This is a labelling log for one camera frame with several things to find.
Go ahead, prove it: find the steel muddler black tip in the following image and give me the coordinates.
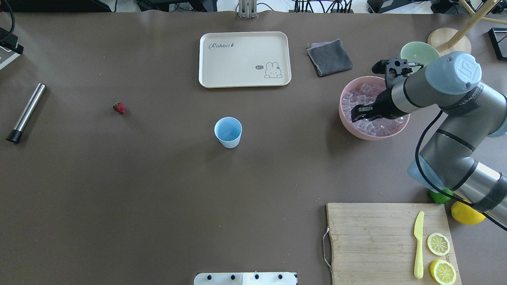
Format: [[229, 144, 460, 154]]
[[6, 83, 46, 144]]

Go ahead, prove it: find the wooden cutting board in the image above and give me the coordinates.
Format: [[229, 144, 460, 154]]
[[326, 203, 452, 285]]

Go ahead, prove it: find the yellow plastic knife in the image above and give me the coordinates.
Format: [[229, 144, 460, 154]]
[[413, 211, 425, 279]]

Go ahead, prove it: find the cream rabbit tray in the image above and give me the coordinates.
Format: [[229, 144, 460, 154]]
[[198, 31, 292, 89]]

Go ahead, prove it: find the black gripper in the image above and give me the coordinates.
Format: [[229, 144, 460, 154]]
[[350, 90, 403, 123]]

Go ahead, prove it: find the lemon slice lower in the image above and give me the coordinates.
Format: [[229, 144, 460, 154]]
[[429, 259, 457, 285]]

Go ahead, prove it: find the lemon slice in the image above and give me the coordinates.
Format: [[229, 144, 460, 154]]
[[426, 232, 451, 256], [429, 259, 457, 285]]

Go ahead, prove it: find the red strawberry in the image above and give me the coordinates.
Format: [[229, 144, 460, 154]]
[[112, 102, 126, 114]]

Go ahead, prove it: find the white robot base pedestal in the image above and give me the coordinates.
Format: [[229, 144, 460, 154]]
[[193, 271, 298, 285]]

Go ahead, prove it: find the pink bowl of ice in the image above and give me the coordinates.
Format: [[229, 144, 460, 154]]
[[339, 76, 411, 141]]

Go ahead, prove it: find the wooden cup stand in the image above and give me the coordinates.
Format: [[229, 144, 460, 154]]
[[427, 0, 507, 56]]

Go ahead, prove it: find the light blue cup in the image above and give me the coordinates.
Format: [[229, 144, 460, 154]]
[[214, 117, 242, 148]]

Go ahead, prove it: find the green lime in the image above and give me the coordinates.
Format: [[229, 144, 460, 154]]
[[429, 188, 454, 204]]

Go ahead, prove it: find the lemon slice upper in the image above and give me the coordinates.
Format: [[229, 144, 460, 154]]
[[426, 232, 451, 256]]

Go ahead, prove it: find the grey folded cloth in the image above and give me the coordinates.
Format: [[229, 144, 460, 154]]
[[307, 38, 353, 76]]

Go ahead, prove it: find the mint green bowl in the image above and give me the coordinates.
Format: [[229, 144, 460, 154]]
[[400, 42, 441, 67]]

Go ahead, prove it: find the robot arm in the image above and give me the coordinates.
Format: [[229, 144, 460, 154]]
[[351, 51, 506, 229]]

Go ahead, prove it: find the whole yellow lemon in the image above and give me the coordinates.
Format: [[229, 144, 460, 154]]
[[451, 201, 486, 225]]

